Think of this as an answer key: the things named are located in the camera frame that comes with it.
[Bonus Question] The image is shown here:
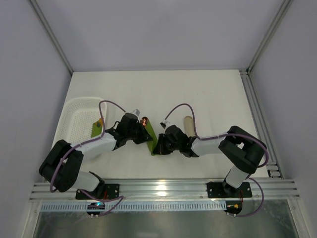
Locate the green paper napkin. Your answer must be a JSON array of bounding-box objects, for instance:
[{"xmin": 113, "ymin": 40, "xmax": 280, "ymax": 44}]
[{"xmin": 143, "ymin": 117, "xmax": 158, "ymax": 156}]

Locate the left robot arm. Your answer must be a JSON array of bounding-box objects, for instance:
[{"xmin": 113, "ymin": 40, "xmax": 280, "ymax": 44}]
[{"xmin": 39, "ymin": 113, "xmax": 153, "ymax": 200}]

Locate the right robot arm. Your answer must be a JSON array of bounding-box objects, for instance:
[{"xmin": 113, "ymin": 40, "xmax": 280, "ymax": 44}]
[{"xmin": 152, "ymin": 125, "xmax": 268, "ymax": 197}]

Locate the beige utensil holder tray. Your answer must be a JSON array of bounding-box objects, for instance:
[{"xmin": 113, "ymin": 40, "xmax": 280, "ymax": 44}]
[{"xmin": 183, "ymin": 116, "xmax": 195, "ymax": 137}]

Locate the green card in basket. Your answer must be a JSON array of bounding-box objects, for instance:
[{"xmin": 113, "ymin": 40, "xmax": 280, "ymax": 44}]
[{"xmin": 91, "ymin": 118, "xmax": 104, "ymax": 138}]

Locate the white perforated plastic basket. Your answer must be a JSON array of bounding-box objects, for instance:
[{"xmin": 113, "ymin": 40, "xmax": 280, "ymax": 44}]
[{"xmin": 53, "ymin": 97, "xmax": 108, "ymax": 159}]

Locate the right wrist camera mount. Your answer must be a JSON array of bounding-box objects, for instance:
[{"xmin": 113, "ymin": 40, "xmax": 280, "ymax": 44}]
[{"xmin": 160, "ymin": 120, "xmax": 171, "ymax": 129}]

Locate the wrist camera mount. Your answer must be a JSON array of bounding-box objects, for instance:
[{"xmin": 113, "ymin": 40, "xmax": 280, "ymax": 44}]
[
  {"xmin": 131, "ymin": 109, "xmax": 140, "ymax": 117},
  {"xmin": 160, "ymin": 120, "xmax": 171, "ymax": 129}
]

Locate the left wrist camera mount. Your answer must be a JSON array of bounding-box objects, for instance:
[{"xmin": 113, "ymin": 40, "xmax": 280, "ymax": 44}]
[{"xmin": 131, "ymin": 109, "xmax": 140, "ymax": 117}]

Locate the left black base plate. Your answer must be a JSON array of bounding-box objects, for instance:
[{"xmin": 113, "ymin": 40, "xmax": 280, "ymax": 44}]
[{"xmin": 75, "ymin": 183, "xmax": 120, "ymax": 200}]

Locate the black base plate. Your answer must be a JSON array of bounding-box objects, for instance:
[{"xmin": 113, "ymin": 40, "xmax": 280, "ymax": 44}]
[
  {"xmin": 75, "ymin": 183, "xmax": 120, "ymax": 200},
  {"xmin": 206, "ymin": 182, "xmax": 253, "ymax": 198}
]

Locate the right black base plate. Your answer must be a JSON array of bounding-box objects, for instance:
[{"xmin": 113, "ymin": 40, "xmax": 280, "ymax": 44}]
[{"xmin": 206, "ymin": 182, "xmax": 253, "ymax": 198}]

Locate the aluminium front rail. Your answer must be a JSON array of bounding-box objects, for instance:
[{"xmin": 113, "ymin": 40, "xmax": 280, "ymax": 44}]
[{"xmin": 29, "ymin": 178, "xmax": 300, "ymax": 202}]

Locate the white slotted cable duct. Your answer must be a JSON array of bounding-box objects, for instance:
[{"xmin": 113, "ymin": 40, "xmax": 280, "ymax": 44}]
[{"xmin": 40, "ymin": 200, "xmax": 226, "ymax": 212}]

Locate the right aluminium side rail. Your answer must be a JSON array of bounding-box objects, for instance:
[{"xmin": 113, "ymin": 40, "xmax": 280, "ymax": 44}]
[{"xmin": 239, "ymin": 69, "xmax": 284, "ymax": 179}]

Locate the left corner frame post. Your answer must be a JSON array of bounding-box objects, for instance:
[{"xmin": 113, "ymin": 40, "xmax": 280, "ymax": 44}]
[{"xmin": 28, "ymin": 0, "xmax": 74, "ymax": 75}]

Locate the corner frame post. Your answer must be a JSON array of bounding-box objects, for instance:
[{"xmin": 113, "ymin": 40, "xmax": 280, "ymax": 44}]
[
  {"xmin": 28, "ymin": 0, "xmax": 74, "ymax": 75},
  {"xmin": 246, "ymin": 0, "xmax": 293, "ymax": 74}
]

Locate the right corner frame post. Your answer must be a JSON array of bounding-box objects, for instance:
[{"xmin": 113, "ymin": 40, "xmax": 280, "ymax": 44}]
[{"xmin": 246, "ymin": 0, "xmax": 293, "ymax": 74}]

